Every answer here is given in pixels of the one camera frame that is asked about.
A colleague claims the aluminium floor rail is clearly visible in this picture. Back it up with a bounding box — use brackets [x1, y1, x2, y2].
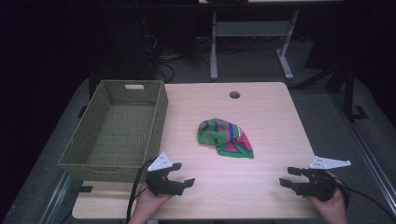
[39, 170, 75, 224]
[330, 92, 396, 216]

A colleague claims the striped green pink cloth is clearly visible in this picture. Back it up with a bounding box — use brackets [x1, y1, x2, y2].
[196, 118, 255, 160]

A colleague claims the black metal stand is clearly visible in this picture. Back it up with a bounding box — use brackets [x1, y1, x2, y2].
[292, 60, 370, 123]

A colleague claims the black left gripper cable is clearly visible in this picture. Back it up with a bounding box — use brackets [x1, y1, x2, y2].
[125, 159, 155, 224]

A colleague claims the bundle of floor cables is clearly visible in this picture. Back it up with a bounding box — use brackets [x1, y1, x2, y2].
[145, 34, 213, 84]

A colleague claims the white metal desk frame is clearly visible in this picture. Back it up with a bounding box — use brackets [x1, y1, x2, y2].
[209, 8, 301, 81]

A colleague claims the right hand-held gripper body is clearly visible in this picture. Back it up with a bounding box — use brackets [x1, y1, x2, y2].
[293, 155, 352, 203]

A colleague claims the dark computer tower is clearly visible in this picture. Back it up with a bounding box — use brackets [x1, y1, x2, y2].
[110, 12, 161, 81]

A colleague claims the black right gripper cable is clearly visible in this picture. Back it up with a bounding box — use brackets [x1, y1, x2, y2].
[334, 175, 396, 220]

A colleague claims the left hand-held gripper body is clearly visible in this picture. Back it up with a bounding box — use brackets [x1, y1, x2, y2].
[145, 151, 185, 197]

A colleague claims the green woven basket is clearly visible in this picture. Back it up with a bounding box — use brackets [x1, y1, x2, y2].
[57, 79, 169, 184]

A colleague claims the person's right hand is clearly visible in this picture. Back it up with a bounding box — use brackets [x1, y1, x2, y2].
[306, 172, 349, 224]

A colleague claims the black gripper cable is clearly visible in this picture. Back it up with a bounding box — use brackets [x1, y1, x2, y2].
[334, 175, 396, 220]
[125, 159, 155, 224]

